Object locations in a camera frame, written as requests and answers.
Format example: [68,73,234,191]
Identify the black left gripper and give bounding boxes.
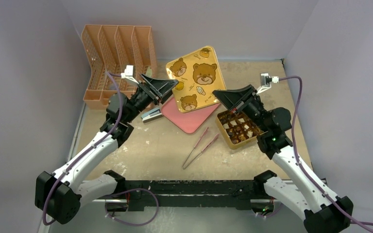
[124,74,178,123]

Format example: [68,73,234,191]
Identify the gold chocolate box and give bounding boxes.
[215,111,264,150]

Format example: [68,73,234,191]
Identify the silver foil tray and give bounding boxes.
[166,45,226,113]

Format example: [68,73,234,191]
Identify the pink plastic tray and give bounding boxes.
[161,97,220,133]

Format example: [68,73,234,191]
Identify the pink tongs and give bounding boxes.
[182,127,220,170]

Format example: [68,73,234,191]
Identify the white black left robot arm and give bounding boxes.
[34,74,179,226]

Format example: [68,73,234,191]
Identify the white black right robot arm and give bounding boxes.
[212,85,354,233]

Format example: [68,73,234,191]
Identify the green eraser block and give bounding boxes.
[144,66,153,78]

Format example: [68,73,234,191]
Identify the grey blue stapler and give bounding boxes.
[141,107,163,123]

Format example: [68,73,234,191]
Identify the orange plastic file organizer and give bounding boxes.
[81,24,158,110]

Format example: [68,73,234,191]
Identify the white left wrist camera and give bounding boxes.
[120,65,139,86]

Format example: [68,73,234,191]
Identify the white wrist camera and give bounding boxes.
[256,73,279,94]
[120,65,139,86]

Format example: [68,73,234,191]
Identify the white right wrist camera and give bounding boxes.
[256,73,279,94]

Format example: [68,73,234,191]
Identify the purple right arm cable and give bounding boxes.
[278,76,373,233]

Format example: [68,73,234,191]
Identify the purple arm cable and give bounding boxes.
[278,76,373,233]
[41,71,160,226]

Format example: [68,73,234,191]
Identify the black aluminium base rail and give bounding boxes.
[90,179,327,213]

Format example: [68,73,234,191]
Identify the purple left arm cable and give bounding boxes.
[41,71,160,226]

